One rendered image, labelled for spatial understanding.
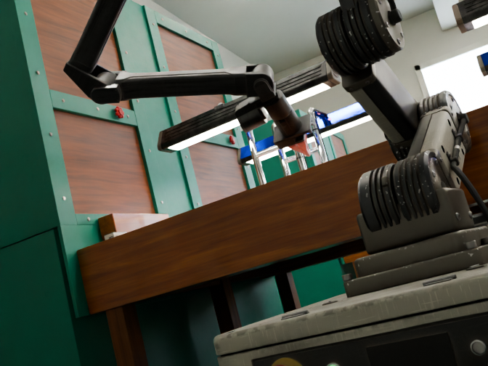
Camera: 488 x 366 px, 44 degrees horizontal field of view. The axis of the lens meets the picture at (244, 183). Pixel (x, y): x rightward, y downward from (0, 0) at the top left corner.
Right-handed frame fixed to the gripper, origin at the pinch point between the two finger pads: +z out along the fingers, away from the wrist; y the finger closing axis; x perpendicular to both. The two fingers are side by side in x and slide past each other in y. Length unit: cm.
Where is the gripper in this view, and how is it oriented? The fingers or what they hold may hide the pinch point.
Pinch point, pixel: (307, 152)
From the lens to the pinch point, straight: 158.1
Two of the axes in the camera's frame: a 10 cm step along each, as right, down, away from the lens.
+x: -0.9, 7.1, -7.0
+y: -8.6, 3.0, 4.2
